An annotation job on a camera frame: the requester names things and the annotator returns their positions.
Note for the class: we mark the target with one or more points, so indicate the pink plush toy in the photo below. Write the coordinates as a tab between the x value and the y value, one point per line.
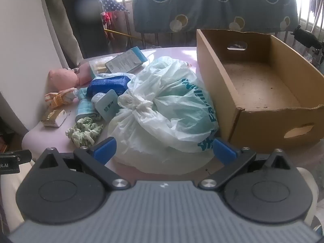
63	77

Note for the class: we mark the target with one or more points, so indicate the white plastic bag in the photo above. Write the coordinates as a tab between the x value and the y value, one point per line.
164	111

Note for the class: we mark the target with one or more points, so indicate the black cabinet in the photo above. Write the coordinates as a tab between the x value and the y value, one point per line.
86	35

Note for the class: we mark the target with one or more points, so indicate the light blue carton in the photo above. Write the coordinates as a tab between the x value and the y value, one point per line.
124	62

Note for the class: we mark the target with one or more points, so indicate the clear packet with yellow contents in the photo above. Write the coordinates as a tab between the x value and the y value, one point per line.
97	67

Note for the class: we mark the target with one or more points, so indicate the brown cardboard box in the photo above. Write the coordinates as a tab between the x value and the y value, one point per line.
258	131

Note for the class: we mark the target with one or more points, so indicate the teal striped cloth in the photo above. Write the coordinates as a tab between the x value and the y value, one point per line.
84	108

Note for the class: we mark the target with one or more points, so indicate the small brown white box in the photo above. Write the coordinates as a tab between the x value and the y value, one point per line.
52	116

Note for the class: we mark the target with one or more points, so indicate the dark blue wipes pack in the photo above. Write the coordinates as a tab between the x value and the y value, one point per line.
106	84

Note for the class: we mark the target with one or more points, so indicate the blue curtain with circles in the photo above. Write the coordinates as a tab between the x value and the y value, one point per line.
197	5

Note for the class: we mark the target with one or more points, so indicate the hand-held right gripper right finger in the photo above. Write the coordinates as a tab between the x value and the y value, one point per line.
224	151

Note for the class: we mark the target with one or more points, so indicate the green scrunchie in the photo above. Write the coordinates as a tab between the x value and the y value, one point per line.
83	131

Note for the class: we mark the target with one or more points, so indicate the black metal device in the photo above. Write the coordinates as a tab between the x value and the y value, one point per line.
306	36

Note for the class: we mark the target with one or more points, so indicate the orange striped cloth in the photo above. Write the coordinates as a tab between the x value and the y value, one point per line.
59	98

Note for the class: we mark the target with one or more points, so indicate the purple hanging cloth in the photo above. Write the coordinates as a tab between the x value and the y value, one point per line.
317	3

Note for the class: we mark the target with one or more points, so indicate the yellow stick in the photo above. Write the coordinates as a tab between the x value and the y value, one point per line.
121	34

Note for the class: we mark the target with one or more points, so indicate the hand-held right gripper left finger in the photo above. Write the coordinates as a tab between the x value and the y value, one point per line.
103	148

